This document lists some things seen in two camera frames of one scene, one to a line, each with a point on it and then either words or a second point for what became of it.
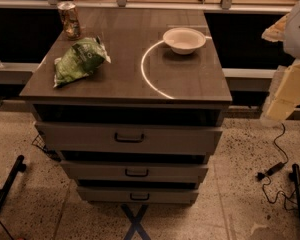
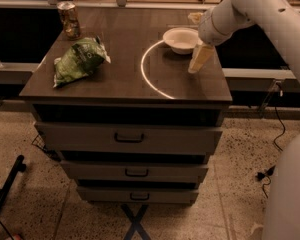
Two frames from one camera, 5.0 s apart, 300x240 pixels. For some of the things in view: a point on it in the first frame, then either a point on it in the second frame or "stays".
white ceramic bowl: (184, 40) stays
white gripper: (298, 34) to (208, 29)
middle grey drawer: (135, 172) stays
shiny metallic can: (70, 19) stays
